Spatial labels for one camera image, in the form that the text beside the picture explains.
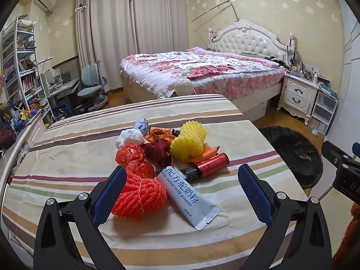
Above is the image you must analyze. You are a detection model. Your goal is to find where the striped tablecloth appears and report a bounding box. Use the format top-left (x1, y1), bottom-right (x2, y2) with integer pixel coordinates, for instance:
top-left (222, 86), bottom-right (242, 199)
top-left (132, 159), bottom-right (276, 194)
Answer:
top-left (0, 93), bottom-right (308, 270)

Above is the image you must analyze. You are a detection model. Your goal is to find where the white storage box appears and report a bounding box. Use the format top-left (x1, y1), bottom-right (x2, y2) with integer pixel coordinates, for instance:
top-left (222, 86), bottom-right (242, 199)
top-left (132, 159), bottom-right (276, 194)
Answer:
top-left (245, 100), bottom-right (268, 123)

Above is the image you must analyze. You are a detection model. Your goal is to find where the clear plastic drawer unit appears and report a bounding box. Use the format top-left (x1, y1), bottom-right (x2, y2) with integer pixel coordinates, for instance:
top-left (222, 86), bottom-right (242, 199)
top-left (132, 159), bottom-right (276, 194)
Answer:
top-left (308, 88), bottom-right (338, 135)

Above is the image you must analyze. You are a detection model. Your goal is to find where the orange foil wrapper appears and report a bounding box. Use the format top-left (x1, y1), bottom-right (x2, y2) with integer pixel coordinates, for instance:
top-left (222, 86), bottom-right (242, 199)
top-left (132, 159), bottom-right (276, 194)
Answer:
top-left (144, 126), bottom-right (176, 147)

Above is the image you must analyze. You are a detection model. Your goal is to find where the small red bottle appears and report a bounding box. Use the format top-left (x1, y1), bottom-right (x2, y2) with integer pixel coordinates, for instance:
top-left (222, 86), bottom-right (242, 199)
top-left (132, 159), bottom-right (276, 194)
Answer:
top-left (184, 152), bottom-right (230, 180)

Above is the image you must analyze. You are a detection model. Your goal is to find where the red plastic bag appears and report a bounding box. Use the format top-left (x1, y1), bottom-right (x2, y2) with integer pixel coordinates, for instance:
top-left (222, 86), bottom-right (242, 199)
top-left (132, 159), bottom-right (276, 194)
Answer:
top-left (115, 143), bottom-right (155, 179)

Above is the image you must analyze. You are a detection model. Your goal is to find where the black lined trash bin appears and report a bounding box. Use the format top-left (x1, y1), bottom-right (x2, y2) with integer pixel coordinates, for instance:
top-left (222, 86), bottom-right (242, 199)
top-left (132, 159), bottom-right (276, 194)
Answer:
top-left (257, 126), bottom-right (324, 189)

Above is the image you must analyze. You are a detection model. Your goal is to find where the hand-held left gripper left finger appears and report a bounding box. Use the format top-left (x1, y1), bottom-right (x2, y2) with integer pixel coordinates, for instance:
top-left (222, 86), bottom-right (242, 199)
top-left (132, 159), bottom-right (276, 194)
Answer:
top-left (33, 165), bottom-right (128, 270)

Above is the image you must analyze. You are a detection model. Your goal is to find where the pile of small nightstand items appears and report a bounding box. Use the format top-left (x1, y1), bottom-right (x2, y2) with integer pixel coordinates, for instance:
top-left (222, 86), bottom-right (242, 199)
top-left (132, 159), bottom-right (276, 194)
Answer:
top-left (285, 43), bottom-right (338, 96)

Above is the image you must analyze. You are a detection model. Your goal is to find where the white bookshelf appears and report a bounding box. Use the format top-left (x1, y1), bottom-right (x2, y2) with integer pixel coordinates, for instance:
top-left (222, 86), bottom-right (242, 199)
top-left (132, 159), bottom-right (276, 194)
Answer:
top-left (0, 17), bottom-right (54, 124)

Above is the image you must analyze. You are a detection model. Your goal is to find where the dark red ribbon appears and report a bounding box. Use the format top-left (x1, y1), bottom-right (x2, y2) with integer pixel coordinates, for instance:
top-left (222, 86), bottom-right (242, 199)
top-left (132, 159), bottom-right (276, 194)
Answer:
top-left (141, 141), bottom-right (173, 168)

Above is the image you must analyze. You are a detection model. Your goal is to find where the white wardrobe door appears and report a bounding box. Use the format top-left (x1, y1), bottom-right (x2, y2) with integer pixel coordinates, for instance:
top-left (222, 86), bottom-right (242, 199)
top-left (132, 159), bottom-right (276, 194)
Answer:
top-left (335, 0), bottom-right (360, 147)

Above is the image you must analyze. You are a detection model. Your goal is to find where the white tufted bed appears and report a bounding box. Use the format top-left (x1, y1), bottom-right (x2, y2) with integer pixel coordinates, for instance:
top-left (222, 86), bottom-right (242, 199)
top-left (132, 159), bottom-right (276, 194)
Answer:
top-left (119, 19), bottom-right (289, 123)

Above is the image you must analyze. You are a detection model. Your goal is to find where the red foam fruit net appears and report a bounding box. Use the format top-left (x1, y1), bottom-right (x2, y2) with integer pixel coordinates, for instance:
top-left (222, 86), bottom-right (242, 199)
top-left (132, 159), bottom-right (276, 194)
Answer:
top-left (111, 171), bottom-right (168, 222)

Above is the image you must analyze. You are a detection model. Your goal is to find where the dark red flower bunch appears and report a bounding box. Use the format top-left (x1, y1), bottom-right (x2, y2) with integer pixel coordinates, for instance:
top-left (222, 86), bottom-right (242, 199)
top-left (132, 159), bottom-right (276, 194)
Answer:
top-left (0, 125), bottom-right (17, 152)

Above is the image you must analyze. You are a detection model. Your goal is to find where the white nightstand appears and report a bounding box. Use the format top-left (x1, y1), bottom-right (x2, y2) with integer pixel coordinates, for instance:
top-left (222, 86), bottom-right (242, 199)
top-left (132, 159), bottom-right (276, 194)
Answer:
top-left (277, 72), bottom-right (320, 126)

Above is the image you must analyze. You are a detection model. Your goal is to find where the beige curtain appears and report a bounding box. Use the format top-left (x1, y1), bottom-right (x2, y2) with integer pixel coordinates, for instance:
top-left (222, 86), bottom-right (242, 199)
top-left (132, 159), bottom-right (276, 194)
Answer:
top-left (129, 0), bottom-right (188, 58)
top-left (76, 0), bottom-right (133, 93)

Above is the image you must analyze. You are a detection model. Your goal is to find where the grey desk chair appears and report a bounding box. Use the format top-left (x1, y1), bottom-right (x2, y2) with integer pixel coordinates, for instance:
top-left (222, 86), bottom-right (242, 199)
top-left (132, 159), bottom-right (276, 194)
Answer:
top-left (77, 60), bottom-right (110, 110)

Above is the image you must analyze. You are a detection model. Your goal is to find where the grey study desk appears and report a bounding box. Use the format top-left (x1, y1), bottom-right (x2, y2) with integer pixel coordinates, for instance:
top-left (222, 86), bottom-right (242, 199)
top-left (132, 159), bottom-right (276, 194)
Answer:
top-left (41, 67), bottom-right (81, 119)

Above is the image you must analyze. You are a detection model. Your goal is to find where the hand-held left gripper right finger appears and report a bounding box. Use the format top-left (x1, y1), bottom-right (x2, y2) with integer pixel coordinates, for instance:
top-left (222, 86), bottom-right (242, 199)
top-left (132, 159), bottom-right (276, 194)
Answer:
top-left (238, 164), bottom-right (332, 270)

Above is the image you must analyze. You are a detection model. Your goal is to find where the blue plastic stool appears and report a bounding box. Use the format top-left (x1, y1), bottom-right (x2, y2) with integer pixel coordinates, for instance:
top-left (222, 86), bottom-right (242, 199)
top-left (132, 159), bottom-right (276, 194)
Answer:
top-left (53, 104), bottom-right (71, 119)

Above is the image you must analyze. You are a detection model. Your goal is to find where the pink floral quilt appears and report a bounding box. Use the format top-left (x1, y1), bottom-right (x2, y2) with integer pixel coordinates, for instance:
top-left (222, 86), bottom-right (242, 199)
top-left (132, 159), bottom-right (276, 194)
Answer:
top-left (119, 47), bottom-right (286, 100)

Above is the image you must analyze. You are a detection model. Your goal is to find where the yellow foam fruit net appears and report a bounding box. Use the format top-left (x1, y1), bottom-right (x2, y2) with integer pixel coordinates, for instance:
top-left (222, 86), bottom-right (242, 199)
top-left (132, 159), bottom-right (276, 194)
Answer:
top-left (170, 121), bottom-right (209, 162)

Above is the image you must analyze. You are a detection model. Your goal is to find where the lavender glove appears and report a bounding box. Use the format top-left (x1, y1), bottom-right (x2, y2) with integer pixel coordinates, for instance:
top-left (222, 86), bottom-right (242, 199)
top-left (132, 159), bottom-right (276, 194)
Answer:
top-left (132, 117), bottom-right (149, 135)

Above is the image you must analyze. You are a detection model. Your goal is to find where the white paper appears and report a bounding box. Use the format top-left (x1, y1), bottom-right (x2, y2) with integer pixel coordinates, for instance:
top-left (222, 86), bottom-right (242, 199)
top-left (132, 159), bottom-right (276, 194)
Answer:
top-left (116, 129), bottom-right (145, 149)

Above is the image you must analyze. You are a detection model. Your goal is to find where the orange paper piece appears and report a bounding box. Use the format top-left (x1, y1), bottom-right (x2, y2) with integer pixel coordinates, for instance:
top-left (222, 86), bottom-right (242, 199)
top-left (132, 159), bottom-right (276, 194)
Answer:
top-left (187, 146), bottom-right (220, 165)

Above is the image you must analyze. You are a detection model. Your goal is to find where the white sachet packet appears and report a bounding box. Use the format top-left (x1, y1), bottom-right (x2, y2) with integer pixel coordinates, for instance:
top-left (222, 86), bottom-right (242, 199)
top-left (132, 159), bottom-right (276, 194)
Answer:
top-left (156, 166), bottom-right (222, 230)

